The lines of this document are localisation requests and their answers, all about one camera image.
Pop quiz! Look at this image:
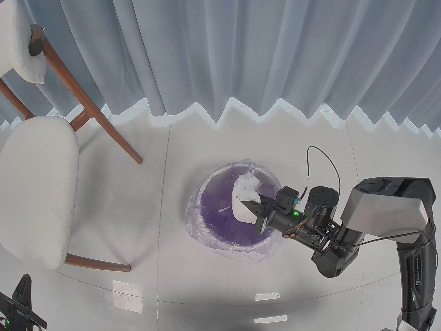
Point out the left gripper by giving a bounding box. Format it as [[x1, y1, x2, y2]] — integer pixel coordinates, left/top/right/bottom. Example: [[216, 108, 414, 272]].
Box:
[[0, 273, 48, 331]]

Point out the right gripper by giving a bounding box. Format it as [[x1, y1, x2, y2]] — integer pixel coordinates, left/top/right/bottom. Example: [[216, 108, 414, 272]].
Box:
[[242, 194, 332, 251]]

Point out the white paper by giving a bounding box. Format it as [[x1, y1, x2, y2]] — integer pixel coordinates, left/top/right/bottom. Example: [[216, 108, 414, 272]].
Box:
[[232, 171, 264, 225]]

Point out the purple plastic bag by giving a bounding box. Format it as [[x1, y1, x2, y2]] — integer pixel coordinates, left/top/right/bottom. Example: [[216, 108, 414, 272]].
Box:
[[185, 158, 283, 264]]

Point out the white trash bin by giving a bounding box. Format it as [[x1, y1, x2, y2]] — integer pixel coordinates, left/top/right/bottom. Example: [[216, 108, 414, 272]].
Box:
[[198, 164, 281, 253]]

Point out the wooden chair with white cushions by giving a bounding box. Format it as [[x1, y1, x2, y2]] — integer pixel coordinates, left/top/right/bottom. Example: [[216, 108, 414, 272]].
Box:
[[0, 0, 143, 272]]

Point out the pale blue curtain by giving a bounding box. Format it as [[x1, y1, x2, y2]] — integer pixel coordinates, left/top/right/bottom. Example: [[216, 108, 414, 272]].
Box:
[[0, 0, 441, 137]]

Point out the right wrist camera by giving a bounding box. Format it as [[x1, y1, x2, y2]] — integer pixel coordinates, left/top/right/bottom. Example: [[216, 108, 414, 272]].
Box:
[[276, 186, 300, 214]]

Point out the black cable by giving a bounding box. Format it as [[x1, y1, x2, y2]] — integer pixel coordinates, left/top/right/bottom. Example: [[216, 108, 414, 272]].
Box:
[[306, 146, 342, 201], [358, 231, 435, 247]]

